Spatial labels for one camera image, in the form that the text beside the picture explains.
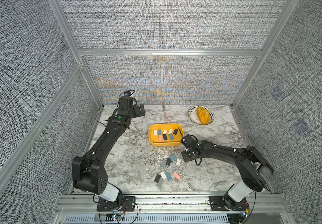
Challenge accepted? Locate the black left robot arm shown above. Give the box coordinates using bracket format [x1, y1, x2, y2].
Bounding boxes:
[72, 104, 145, 204]

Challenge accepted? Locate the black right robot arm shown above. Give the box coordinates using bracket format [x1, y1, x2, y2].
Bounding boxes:
[181, 135, 274, 210]

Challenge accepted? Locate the yellow plastic storage box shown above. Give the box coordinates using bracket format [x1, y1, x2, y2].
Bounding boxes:
[148, 123, 184, 147]

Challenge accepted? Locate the white patterned plate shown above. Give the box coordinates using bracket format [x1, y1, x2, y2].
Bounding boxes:
[188, 106, 215, 125]

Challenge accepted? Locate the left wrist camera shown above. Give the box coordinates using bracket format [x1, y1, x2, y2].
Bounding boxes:
[118, 90, 137, 111]

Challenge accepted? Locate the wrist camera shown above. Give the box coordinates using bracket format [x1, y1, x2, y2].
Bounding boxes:
[181, 134, 198, 152]
[118, 90, 137, 111]

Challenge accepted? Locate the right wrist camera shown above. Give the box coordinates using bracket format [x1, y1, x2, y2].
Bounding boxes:
[181, 134, 198, 152]

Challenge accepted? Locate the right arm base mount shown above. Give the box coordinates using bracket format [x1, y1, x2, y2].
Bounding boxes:
[208, 195, 250, 212]

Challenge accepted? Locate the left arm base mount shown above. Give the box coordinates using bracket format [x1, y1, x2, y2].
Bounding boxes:
[97, 196, 136, 212]

